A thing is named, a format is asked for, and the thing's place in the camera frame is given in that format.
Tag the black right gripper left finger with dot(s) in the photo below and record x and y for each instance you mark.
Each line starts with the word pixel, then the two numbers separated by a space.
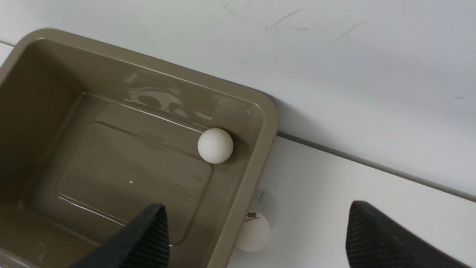
pixel 143 243

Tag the white ping-pong ball with logo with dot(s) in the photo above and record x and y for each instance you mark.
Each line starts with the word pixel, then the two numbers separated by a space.
pixel 254 233

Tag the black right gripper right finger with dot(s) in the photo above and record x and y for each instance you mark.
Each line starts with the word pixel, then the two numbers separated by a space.
pixel 374 240

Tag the tan plastic bin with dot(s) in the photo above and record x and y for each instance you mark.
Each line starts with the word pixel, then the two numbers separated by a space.
pixel 91 134

